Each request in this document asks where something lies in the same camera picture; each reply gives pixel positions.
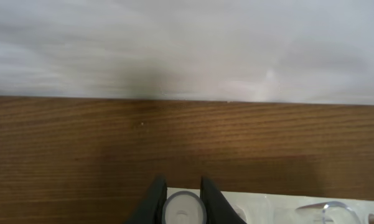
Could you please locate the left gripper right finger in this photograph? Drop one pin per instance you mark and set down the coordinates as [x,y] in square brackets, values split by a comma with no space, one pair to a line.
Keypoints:
[216,208]

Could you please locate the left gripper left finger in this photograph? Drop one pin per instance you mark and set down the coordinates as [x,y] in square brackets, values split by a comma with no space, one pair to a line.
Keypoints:
[151,208]

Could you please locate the clear test tube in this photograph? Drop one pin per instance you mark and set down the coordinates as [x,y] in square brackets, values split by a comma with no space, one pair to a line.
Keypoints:
[183,208]
[336,203]

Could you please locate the white test tube rack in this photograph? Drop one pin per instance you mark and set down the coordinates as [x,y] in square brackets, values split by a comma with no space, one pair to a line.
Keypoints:
[267,207]

